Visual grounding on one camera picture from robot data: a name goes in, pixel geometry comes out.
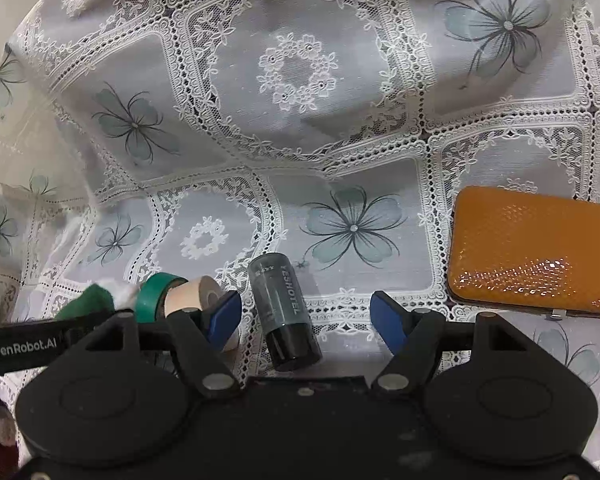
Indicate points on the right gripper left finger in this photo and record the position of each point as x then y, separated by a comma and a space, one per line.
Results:
198, 338

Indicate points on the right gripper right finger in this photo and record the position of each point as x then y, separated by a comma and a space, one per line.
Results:
412, 337

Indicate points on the beige tape roll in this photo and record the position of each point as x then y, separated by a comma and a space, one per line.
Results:
200, 294

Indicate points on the green tape roll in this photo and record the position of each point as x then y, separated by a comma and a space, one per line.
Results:
151, 298

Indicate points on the dark grey hotel bottle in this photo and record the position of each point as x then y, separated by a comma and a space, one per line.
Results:
284, 318

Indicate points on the green plush toy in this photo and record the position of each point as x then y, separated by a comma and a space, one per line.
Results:
93, 300

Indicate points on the white fluffy plush toy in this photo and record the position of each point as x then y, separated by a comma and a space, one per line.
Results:
123, 294

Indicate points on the orange leather case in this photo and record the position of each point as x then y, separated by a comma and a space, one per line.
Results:
528, 251

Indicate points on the grey floral lace tablecloth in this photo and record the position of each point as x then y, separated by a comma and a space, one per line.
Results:
192, 136

